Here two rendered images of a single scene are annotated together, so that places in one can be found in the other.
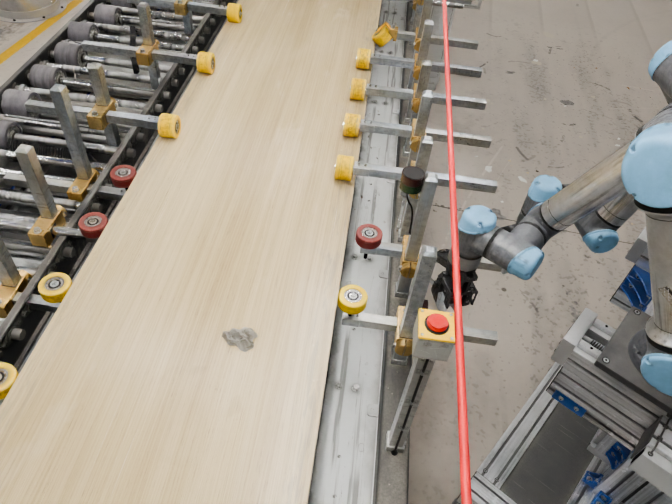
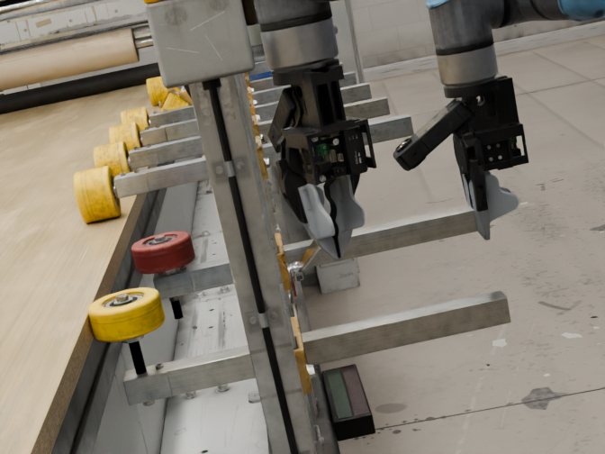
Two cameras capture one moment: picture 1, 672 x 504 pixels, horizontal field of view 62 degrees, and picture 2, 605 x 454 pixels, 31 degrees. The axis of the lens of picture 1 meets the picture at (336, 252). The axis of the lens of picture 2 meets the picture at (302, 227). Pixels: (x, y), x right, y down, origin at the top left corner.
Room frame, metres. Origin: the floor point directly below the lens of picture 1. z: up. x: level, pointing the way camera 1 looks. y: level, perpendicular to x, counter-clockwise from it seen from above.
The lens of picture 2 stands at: (-0.20, -0.21, 1.22)
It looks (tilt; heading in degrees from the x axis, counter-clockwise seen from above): 14 degrees down; 357
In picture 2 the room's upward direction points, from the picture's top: 12 degrees counter-clockwise
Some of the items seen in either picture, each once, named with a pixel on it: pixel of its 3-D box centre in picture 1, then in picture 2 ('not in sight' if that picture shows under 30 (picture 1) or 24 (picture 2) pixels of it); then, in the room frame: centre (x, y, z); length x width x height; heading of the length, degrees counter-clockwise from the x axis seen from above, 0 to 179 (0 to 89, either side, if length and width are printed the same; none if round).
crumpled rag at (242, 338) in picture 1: (240, 334); not in sight; (0.78, 0.21, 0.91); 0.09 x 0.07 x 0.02; 73
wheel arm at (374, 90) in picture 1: (421, 95); (247, 114); (1.95, -0.26, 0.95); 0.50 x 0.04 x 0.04; 88
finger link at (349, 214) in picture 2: not in sight; (349, 215); (0.92, -0.32, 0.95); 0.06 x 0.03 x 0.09; 18
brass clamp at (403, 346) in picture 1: (404, 330); (283, 359); (0.93, -0.22, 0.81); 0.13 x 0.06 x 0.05; 178
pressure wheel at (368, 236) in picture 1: (367, 244); (169, 276); (1.20, -0.09, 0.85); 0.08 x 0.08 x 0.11
